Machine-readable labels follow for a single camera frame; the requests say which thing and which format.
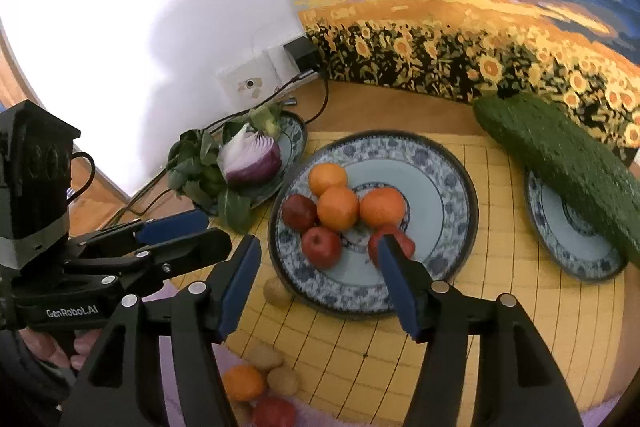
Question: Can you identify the brown kiwi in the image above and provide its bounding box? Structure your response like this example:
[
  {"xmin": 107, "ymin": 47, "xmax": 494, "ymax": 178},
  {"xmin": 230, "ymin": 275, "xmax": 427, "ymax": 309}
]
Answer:
[
  {"xmin": 266, "ymin": 366, "xmax": 302, "ymax": 397},
  {"xmin": 245, "ymin": 342, "xmax": 285, "ymax": 373},
  {"xmin": 263, "ymin": 277, "xmax": 293, "ymax": 308},
  {"xmin": 231, "ymin": 399, "xmax": 255, "ymax": 427}
]

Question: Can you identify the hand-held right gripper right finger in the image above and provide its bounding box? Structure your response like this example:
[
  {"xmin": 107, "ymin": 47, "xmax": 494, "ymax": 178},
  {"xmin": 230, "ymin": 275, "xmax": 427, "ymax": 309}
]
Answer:
[{"xmin": 376, "ymin": 234, "xmax": 586, "ymax": 427}]

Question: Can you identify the person's left hand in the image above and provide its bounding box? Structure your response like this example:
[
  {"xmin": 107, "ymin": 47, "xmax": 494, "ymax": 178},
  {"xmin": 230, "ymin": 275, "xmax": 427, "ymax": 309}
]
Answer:
[{"xmin": 20, "ymin": 329, "xmax": 108, "ymax": 370}]

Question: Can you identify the long green cucumber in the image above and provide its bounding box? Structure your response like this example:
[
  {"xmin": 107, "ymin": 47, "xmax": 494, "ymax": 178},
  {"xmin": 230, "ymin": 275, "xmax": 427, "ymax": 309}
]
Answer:
[{"xmin": 472, "ymin": 93, "xmax": 640, "ymax": 268}]

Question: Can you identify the white wall outlet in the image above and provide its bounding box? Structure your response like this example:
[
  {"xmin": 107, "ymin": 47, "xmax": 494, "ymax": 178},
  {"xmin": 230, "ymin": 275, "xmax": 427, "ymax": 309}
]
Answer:
[{"xmin": 216, "ymin": 59, "xmax": 276, "ymax": 102}]

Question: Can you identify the halved red onion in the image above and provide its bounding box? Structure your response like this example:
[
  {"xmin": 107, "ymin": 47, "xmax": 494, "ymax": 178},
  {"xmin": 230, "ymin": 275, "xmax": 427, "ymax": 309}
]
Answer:
[{"xmin": 218, "ymin": 123, "xmax": 282, "ymax": 186}]

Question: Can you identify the small blue patterned plate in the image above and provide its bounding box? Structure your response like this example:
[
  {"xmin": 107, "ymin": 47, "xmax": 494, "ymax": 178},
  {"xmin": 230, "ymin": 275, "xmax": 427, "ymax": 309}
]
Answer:
[{"xmin": 192, "ymin": 109, "xmax": 308, "ymax": 215}]

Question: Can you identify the yellow grid mat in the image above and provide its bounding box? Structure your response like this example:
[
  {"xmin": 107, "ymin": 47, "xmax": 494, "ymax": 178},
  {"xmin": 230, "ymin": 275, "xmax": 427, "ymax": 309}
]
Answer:
[{"xmin": 172, "ymin": 131, "xmax": 640, "ymax": 413}]

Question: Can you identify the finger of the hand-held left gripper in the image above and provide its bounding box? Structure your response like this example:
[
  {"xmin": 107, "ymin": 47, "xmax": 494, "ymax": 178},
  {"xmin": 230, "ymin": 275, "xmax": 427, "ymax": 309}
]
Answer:
[
  {"xmin": 65, "ymin": 228, "xmax": 233, "ymax": 303},
  {"xmin": 72, "ymin": 209, "xmax": 210, "ymax": 258}
]

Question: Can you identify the large blue patterned plate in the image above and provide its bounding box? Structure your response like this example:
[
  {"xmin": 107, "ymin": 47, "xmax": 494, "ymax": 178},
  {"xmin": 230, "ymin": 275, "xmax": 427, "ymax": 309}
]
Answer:
[{"xmin": 267, "ymin": 129, "xmax": 479, "ymax": 319}]

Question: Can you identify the black power adapter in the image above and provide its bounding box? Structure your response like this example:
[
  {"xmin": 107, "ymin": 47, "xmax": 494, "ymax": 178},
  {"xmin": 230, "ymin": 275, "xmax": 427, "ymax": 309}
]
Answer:
[{"xmin": 283, "ymin": 36, "xmax": 321, "ymax": 72}]

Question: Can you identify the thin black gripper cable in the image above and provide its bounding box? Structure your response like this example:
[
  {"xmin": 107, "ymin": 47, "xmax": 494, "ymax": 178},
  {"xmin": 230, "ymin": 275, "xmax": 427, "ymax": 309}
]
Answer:
[{"xmin": 65, "ymin": 152, "xmax": 96, "ymax": 202}]

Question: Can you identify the medium blue patterned plate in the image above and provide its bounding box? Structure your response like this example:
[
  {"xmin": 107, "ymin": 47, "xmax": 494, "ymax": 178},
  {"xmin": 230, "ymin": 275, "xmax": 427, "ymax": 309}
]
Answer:
[{"xmin": 524, "ymin": 169, "xmax": 628, "ymax": 284}]

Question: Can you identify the orange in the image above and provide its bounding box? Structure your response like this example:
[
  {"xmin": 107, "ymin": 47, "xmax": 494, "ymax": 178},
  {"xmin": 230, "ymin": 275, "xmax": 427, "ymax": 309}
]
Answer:
[
  {"xmin": 221, "ymin": 364, "xmax": 267, "ymax": 403},
  {"xmin": 316, "ymin": 186, "xmax": 361, "ymax": 232},
  {"xmin": 359, "ymin": 187, "xmax": 407, "ymax": 229},
  {"xmin": 308, "ymin": 162, "xmax": 349, "ymax": 196}
]

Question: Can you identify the red apple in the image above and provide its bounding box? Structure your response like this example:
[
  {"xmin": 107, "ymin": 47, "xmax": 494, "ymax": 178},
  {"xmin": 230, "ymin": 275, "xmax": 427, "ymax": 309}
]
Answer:
[
  {"xmin": 251, "ymin": 396, "xmax": 297, "ymax": 427},
  {"xmin": 301, "ymin": 226, "xmax": 343, "ymax": 270},
  {"xmin": 281, "ymin": 193, "xmax": 318, "ymax": 232},
  {"xmin": 367, "ymin": 223, "xmax": 417, "ymax": 269}
]

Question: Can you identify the purple fluffy towel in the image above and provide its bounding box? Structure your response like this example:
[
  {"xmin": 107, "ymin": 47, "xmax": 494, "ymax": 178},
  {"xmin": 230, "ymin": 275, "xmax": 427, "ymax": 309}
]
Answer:
[{"xmin": 142, "ymin": 284, "xmax": 618, "ymax": 427}]

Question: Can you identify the black power cable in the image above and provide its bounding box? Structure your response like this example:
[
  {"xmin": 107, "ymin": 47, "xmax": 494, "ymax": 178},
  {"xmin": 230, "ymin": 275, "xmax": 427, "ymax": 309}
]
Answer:
[{"xmin": 100, "ymin": 69, "xmax": 331, "ymax": 228}]

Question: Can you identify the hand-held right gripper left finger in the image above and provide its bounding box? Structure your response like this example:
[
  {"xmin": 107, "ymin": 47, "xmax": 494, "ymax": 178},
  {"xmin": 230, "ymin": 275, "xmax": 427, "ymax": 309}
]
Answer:
[{"xmin": 57, "ymin": 234, "xmax": 262, "ymax": 427}]

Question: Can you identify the dark leafy green vegetable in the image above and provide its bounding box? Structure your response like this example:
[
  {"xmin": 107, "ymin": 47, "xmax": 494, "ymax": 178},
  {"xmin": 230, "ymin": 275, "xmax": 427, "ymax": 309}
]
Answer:
[{"xmin": 166, "ymin": 102, "xmax": 286, "ymax": 234}]

